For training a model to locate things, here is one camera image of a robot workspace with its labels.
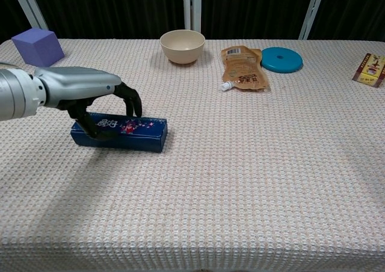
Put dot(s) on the purple foam cube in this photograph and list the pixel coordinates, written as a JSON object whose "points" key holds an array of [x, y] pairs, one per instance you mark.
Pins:
{"points": [[37, 47]]}

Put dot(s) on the teal round disc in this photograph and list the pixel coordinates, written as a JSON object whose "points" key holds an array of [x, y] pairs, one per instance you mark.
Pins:
{"points": [[281, 59]]}

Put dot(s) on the beige bowl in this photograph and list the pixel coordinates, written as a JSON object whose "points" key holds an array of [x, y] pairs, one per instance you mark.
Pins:
{"points": [[182, 47]]}

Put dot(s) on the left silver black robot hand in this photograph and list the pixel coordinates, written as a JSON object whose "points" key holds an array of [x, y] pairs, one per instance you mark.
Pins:
{"points": [[78, 82]]}

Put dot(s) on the blue rectangular box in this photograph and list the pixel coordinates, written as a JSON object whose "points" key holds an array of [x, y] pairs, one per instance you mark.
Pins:
{"points": [[141, 139]]}

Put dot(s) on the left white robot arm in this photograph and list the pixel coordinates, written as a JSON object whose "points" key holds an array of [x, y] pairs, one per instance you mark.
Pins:
{"points": [[15, 94]]}

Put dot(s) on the small yellow red carton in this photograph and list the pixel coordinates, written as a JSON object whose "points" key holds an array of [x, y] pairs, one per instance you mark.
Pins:
{"points": [[371, 70]]}

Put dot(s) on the brown spout pouch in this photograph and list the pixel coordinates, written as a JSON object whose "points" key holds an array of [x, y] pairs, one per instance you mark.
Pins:
{"points": [[243, 70]]}

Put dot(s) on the black curtain panel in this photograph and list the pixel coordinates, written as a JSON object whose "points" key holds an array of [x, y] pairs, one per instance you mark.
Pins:
{"points": [[114, 7], [255, 7], [10, 13], [355, 10]]}

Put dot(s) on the white partition post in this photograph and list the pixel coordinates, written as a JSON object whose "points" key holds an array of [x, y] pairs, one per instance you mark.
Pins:
{"points": [[192, 7], [30, 7], [312, 10]]}

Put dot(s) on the beige woven tablecloth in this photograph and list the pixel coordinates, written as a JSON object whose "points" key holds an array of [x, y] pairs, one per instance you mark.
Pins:
{"points": [[225, 178]]}

